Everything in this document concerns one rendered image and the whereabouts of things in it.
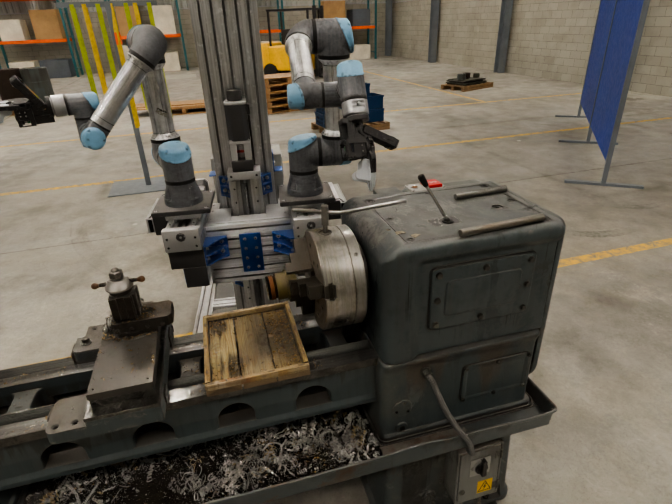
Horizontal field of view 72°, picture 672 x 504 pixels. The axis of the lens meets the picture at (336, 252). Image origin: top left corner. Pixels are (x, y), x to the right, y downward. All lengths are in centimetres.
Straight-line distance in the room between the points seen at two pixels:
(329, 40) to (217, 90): 51
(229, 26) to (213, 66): 16
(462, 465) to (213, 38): 181
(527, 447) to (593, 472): 27
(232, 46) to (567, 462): 227
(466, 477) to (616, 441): 98
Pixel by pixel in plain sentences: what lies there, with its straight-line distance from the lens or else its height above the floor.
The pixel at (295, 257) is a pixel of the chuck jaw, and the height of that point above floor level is 115.
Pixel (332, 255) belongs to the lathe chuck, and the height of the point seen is 121.
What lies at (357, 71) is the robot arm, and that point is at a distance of 137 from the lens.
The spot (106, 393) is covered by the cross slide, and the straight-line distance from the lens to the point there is 137.
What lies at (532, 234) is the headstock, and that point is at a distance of 143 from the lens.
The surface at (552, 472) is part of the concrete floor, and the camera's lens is 242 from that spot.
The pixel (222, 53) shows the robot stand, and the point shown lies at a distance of 198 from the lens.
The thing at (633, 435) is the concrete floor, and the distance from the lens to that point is 273.
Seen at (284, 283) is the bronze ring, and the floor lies 110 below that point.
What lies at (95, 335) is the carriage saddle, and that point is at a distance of 172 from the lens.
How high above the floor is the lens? 180
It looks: 27 degrees down
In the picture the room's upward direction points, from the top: 2 degrees counter-clockwise
